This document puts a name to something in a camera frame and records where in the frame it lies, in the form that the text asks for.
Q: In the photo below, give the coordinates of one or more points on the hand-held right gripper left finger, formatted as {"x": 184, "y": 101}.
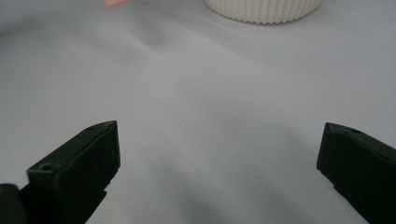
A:
{"x": 77, "y": 174}

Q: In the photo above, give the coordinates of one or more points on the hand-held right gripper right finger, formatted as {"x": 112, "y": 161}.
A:
{"x": 358, "y": 168}

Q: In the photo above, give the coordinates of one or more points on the white ribbed plastic basket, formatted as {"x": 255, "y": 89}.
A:
{"x": 264, "y": 11}

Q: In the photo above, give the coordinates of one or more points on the pink hairbrush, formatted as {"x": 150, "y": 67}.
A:
{"x": 112, "y": 2}

